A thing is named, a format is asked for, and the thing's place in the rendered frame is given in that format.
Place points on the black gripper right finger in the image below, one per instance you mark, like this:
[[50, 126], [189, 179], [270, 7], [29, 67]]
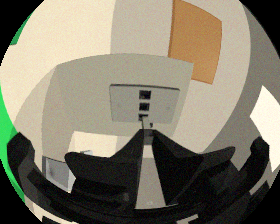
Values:
[[178, 167]]

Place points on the grey panel with socket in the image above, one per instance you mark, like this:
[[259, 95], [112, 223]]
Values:
[[110, 94]]

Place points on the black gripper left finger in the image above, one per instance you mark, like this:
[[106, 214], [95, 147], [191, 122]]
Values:
[[123, 168]]

